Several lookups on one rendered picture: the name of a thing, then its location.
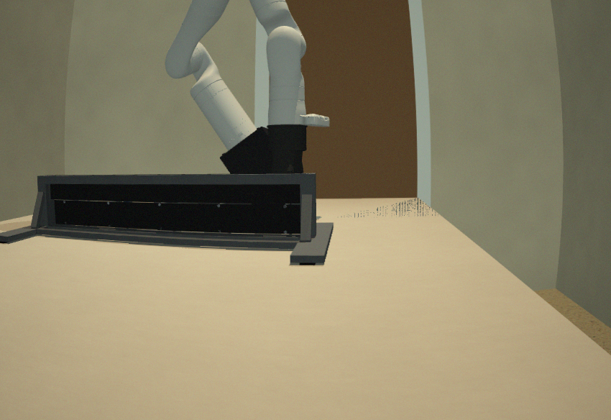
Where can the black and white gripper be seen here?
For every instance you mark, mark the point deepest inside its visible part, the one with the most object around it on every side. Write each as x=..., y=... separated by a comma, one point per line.
x=287, y=122

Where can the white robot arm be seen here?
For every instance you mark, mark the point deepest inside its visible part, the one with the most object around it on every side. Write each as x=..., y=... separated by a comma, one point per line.
x=285, y=48

